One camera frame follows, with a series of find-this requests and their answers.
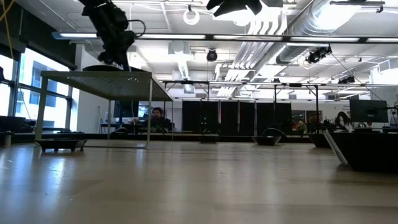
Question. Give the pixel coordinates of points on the black ceiling spotlight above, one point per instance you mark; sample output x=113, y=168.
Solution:
x=317, y=55

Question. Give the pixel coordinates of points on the black dome camera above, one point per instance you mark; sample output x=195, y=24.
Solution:
x=212, y=55

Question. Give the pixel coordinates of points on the silver ventilation duct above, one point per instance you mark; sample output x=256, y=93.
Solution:
x=311, y=25

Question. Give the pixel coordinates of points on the small black square plate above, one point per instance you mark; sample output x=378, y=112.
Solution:
x=60, y=143

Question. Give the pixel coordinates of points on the black wavy square plate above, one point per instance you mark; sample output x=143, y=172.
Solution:
x=367, y=152
x=317, y=140

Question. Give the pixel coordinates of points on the black rounded glossy plate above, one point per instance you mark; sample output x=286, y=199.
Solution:
x=266, y=141

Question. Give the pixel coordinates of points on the pale green perforated shelf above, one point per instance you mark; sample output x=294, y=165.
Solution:
x=124, y=85

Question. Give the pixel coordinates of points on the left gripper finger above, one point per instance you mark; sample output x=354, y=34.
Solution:
x=126, y=63
x=105, y=58

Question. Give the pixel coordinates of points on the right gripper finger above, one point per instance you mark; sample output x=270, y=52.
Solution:
x=224, y=5
x=253, y=3

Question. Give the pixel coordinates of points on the long ceiling light strip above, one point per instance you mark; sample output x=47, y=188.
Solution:
x=174, y=36

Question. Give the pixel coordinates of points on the person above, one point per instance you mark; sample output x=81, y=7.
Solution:
x=157, y=113
x=343, y=119

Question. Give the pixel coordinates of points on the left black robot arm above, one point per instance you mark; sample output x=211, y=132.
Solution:
x=102, y=15

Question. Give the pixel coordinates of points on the black partition panels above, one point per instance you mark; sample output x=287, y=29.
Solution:
x=202, y=118

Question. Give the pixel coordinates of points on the black aluminium table frame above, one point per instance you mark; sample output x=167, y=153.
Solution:
x=174, y=138

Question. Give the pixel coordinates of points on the black metal frame stand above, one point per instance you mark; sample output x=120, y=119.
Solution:
x=316, y=102

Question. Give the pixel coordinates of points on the black computer monitor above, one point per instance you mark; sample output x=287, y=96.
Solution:
x=368, y=110
x=126, y=109

